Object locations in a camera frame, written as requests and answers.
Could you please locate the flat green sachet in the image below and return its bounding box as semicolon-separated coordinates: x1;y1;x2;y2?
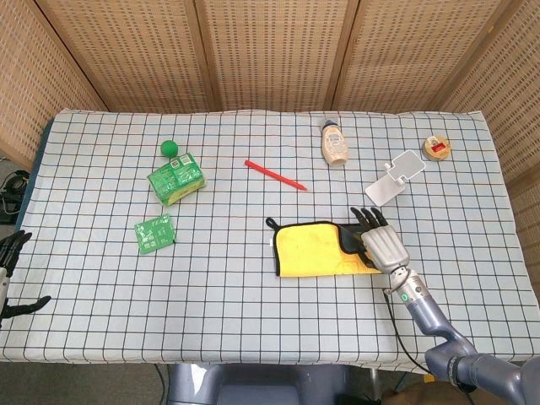
134;213;176;256

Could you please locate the checkered white tablecloth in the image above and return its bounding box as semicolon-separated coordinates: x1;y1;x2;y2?
0;108;540;373

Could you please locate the red pen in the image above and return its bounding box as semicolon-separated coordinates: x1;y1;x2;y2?
244;159;309;193

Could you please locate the green sponge pack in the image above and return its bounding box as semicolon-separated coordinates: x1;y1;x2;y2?
146;152;208;208

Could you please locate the round tin with red label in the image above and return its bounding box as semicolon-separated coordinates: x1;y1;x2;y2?
422;134;452;162

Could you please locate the black equipment on floor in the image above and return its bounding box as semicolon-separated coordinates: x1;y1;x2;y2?
0;167;31;225

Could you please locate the dark grey yellow cloth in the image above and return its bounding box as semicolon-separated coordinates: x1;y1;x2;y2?
265;217;383;278

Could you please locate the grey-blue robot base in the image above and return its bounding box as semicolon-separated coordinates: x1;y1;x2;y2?
166;363;381;405

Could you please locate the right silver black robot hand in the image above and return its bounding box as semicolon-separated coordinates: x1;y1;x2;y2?
348;206;411;273

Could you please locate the wooden lattice folding screen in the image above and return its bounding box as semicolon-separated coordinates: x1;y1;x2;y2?
0;0;540;254

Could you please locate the white phone stand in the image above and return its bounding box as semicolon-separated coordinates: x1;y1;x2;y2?
364;149;426;208

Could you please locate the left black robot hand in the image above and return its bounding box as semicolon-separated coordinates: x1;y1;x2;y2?
0;230;52;330

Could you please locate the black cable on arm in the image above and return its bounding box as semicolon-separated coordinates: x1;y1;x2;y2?
382;288;435;376

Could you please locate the beige sauce squeeze bottle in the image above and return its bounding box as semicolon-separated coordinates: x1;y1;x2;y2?
321;116;351;168

